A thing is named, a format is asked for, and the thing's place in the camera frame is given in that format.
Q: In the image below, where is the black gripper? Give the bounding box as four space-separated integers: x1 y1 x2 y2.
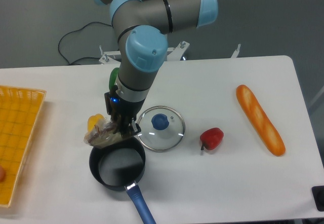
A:
104 86 144 138

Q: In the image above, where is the toast sandwich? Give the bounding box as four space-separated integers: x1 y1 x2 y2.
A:
84 121 132 149

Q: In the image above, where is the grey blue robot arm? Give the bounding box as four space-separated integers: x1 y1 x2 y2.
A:
94 0 218 137

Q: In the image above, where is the glass lid blue knob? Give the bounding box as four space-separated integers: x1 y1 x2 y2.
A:
138 106 186 153

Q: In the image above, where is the yellow bell pepper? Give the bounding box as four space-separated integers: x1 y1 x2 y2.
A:
87 114 105 133

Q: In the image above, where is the green bell pepper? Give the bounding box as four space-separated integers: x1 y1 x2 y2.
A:
108 67 119 90

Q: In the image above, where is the red bell pepper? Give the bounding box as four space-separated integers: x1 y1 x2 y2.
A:
199 128 224 155

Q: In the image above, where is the yellow woven basket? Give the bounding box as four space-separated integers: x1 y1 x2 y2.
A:
1 85 46 208

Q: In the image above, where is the orange baguette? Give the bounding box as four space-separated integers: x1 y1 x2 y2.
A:
236 85 286 157

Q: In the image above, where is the black device at table corner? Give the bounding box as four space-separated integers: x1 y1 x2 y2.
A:
311 185 324 212

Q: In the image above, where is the black pot blue handle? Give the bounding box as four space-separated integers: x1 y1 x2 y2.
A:
89 137 156 223

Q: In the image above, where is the black cable on floor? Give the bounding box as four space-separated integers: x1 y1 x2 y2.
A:
58 21 113 65

